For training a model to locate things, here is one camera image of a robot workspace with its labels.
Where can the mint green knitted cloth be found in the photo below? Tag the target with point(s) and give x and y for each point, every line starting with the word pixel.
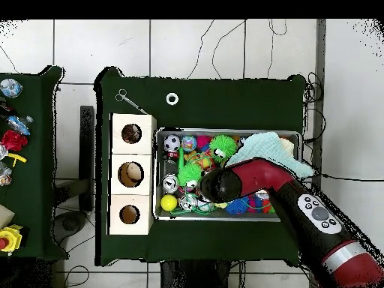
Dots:
pixel 264 147

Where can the cream knitted cloth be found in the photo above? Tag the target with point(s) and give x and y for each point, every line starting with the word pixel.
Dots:
pixel 288 144

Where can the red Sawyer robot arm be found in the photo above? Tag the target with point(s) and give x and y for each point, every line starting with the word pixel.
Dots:
pixel 258 177

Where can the wooden box with three holes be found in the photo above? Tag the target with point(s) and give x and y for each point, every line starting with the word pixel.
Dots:
pixel 148 180

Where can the green spiky rubber ball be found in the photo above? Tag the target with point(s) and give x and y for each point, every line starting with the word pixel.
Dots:
pixel 189 172

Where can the colourful globe ball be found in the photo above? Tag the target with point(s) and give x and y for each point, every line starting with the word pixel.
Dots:
pixel 189 143

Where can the black white toy soccer ball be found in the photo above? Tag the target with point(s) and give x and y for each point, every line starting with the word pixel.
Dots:
pixel 172 143

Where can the silver soda can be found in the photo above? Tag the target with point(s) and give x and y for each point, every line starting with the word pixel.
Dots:
pixel 170 183

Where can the green spiky ball with eyes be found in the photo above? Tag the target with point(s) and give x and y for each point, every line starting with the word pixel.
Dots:
pixel 222 146

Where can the yellow ball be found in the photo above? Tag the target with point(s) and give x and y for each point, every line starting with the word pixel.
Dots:
pixel 169 203

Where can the blue spiky ball with eyes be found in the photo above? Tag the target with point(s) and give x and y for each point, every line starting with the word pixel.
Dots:
pixel 237 207

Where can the metal scissors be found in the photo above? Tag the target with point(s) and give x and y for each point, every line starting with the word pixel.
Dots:
pixel 129 100

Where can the yellow plastic toy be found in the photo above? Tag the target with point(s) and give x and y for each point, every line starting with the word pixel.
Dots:
pixel 16 158

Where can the crushed bottle with blue label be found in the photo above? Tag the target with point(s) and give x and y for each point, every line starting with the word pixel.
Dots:
pixel 19 124

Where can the red cloth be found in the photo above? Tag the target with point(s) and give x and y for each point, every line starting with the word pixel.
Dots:
pixel 13 140

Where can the clear plastic packet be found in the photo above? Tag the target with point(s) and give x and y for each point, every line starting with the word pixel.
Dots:
pixel 4 174

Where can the crushed clear plastic bottle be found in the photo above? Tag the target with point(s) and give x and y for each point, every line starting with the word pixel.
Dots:
pixel 10 88

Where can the beige foam block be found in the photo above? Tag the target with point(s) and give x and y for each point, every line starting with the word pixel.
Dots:
pixel 4 214

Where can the yellow emergency stop button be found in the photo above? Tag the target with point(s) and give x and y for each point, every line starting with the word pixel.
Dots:
pixel 9 238

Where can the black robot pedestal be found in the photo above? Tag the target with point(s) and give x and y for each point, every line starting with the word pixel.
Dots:
pixel 195 276

